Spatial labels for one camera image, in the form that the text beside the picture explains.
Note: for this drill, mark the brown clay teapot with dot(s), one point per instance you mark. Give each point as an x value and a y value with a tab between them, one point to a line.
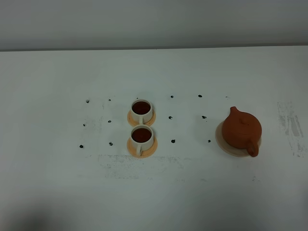
242	130

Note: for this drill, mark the beige round teapot coaster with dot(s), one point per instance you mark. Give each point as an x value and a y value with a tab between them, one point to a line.
227	148

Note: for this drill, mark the far white teacup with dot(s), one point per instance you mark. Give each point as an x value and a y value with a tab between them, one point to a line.
141	111

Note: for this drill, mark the white teacup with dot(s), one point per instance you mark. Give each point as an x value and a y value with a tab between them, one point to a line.
141	111
141	138

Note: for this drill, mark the near white teacup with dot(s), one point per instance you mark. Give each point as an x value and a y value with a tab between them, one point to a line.
141	138

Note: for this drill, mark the near orange coaster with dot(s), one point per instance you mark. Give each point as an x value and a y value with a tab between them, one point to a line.
144	154

